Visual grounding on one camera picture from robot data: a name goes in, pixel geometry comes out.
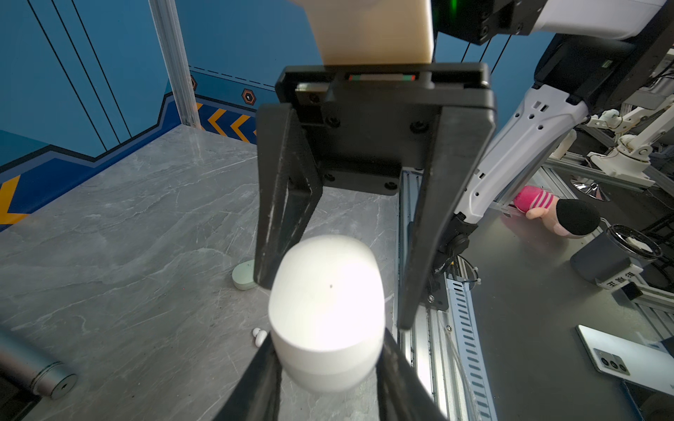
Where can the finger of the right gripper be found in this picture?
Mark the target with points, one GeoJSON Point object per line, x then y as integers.
{"type": "Point", "coordinates": [458, 142]}
{"type": "Point", "coordinates": [289, 187]}

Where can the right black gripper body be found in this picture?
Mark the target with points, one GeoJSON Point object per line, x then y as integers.
{"type": "Point", "coordinates": [365, 124]}

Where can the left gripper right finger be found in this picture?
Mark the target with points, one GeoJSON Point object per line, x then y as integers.
{"type": "Point", "coordinates": [400, 394]}

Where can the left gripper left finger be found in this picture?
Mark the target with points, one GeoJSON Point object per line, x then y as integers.
{"type": "Point", "coordinates": [258, 394]}

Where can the white earbud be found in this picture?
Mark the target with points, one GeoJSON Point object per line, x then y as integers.
{"type": "Point", "coordinates": [260, 335]}

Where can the mint green earbud case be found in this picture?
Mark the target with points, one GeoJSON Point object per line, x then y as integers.
{"type": "Point", "coordinates": [243, 276]}

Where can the white earbud case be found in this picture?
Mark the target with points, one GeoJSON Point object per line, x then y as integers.
{"type": "Point", "coordinates": [327, 313]}

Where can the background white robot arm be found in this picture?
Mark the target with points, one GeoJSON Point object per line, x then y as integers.
{"type": "Point", "coordinates": [630, 140]}

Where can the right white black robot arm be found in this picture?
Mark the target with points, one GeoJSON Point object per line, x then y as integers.
{"type": "Point", "coordinates": [601, 53]}

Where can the pink plush toy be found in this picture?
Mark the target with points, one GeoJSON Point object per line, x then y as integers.
{"type": "Point", "coordinates": [569, 218]}

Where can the grey cup with contents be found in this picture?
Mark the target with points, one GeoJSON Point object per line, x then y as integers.
{"type": "Point", "coordinates": [615, 257]}

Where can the silver microphone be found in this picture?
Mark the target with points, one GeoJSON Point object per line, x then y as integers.
{"type": "Point", "coordinates": [33, 369]}

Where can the white smartphone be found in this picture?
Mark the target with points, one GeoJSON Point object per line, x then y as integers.
{"type": "Point", "coordinates": [639, 364]}

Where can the aluminium front rail frame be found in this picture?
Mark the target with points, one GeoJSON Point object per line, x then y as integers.
{"type": "Point", "coordinates": [443, 346]}

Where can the right aluminium corner post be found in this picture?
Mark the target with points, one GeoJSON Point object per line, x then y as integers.
{"type": "Point", "coordinates": [169, 33]}

